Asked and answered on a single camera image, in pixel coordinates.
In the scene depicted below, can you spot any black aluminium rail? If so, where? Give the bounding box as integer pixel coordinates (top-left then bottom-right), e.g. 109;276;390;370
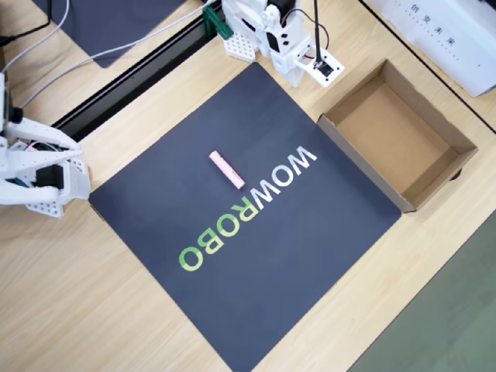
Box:
51;14;220;143

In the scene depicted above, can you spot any gripper camera board with lens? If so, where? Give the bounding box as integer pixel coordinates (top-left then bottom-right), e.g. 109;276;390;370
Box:
0;72;23;126

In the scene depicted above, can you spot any white box Chinese print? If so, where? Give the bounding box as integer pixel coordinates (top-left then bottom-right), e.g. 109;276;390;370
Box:
365;0;496;98

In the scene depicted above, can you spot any white perforated base plate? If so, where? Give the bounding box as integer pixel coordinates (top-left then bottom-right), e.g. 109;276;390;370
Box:
222;30;261;64
25;195;67;220

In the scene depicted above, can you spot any black camera cable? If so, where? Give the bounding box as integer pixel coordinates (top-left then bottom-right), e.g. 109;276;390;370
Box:
312;0;325;67

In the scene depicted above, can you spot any green clamp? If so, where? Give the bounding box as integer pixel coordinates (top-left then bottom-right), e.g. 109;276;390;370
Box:
202;5;234;40

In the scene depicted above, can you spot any grey cable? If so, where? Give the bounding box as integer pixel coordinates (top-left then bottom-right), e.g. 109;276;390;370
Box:
21;0;218;109
0;0;71;75

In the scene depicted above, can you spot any thin black cable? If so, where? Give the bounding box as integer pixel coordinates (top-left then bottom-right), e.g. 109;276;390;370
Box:
0;0;53;47

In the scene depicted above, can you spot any plain dark mat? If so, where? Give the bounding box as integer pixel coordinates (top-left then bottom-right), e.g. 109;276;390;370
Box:
33;0;188;71

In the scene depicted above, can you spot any dark mat WOWROBO print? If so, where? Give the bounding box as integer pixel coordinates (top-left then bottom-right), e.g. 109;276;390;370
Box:
88;61;403;372

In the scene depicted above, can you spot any pink stick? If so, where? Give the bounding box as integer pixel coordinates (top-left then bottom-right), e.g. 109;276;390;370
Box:
208;150;246;191

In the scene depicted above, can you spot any white gripper camera mount plate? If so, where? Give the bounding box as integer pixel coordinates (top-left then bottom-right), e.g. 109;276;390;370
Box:
297;52;346;89

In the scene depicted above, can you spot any open cardboard box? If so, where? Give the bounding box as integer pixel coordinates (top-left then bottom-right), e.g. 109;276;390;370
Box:
316;58;479;214

